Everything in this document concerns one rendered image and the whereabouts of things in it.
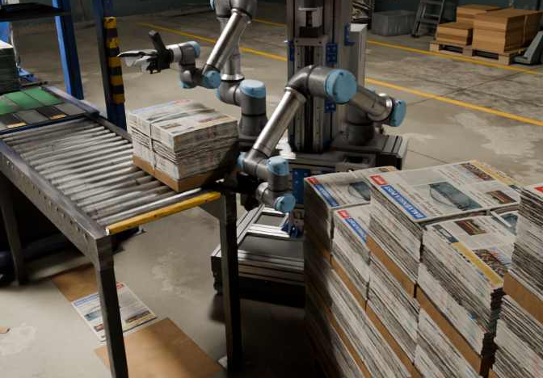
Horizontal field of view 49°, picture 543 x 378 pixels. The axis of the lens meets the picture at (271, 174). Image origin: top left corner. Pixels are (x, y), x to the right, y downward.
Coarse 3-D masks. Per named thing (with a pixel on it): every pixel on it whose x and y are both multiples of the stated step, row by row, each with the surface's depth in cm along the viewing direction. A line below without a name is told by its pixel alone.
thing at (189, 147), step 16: (208, 112) 239; (160, 128) 221; (176, 128) 220; (192, 128) 220; (208, 128) 223; (224, 128) 228; (160, 144) 225; (176, 144) 216; (192, 144) 220; (208, 144) 225; (224, 144) 229; (160, 160) 229; (176, 160) 218; (192, 160) 222; (208, 160) 226; (224, 160) 231; (176, 176) 221; (192, 176) 225
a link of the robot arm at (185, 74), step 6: (180, 66) 257; (186, 66) 256; (192, 66) 257; (180, 72) 258; (186, 72) 256; (192, 72) 254; (180, 78) 259; (186, 78) 256; (180, 84) 261; (186, 84) 259; (192, 84) 257
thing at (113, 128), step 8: (88, 112) 319; (96, 120) 306; (104, 120) 306; (112, 128) 294; (120, 128) 294; (128, 136) 283; (208, 184) 231; (216, 184) 230; (224, 192) 224; (232, 192) 223; (216, 200) 227; (224, 200) 222; (232, 200) 224; (208, 208) 233; (216, 208) 229; (224, 208) 224; (232, 208) 225; (216, 216) 230; (224, 216) 225; (232, 216) 226
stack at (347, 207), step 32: (320, 192) 215; (352, 192) 215; (320, 224) 216; (352, 224) 193; (320, 256) 221; (352, 256) 192; (320, 288) 227; (384, 288) 172; (320, 320) 233; (352, 320) 197; (384, 320) 173; (416, 320) 154; (384, 352) 175; (416, 352) 155; (448, 352) 140
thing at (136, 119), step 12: (144, 108) 245; (156, 108) 244; (168, 108) 244; (180, 108) 244; (192, 108) 244; (132, 120) 239; (144, 120) 230; (132, 132) 243; (144, 132) 232; (144, 144) 236; (144, 156) 240
